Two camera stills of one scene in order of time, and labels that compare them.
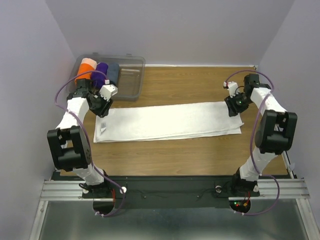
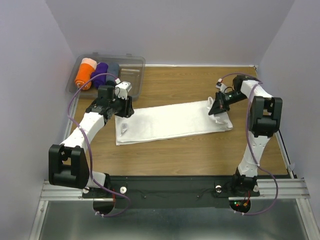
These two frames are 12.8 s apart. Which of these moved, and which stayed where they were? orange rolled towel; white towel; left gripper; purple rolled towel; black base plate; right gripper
Moved: white towel; left gripper; right gripper
Stayed: orange rolled towel; black base plate; purple rolled towel
